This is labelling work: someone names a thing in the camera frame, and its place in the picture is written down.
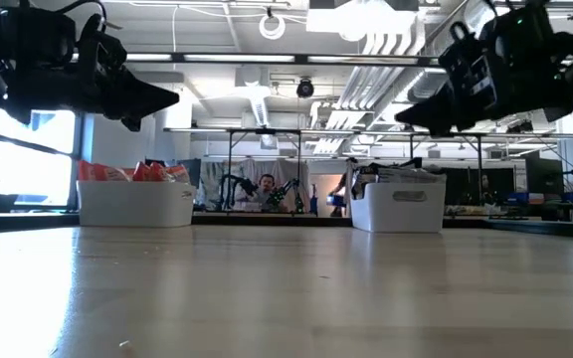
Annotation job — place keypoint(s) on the dark computer monitor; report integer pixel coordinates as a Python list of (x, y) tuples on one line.
[(544, 174)]

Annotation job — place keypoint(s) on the black ceiling dome camera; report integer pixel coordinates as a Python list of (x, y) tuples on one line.
[(305, 88)]

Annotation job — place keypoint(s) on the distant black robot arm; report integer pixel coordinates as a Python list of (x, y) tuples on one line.
[(234, 186), (289, 191)]

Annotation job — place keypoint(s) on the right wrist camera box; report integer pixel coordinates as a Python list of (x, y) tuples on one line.
[(465, 64)]

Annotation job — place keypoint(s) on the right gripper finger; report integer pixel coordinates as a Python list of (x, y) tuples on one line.
[(431, 112)]

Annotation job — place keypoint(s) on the distant black rig frame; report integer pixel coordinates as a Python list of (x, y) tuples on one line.
[(465, 135), (266, 131)]

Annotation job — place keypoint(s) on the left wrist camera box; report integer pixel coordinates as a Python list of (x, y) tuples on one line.
[(38, 37)]

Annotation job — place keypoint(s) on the person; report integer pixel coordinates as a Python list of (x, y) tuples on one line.
[(266, 188), (338, 191)]

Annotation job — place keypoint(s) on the large bright window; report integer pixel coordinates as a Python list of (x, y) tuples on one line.
[(33, 159)]

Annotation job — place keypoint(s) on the white plastic bin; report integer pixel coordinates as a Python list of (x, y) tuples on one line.
[(134, 204), (396, 214)]

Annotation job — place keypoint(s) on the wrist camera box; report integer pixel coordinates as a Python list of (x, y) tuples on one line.
[(465, 64), (38, 37)]

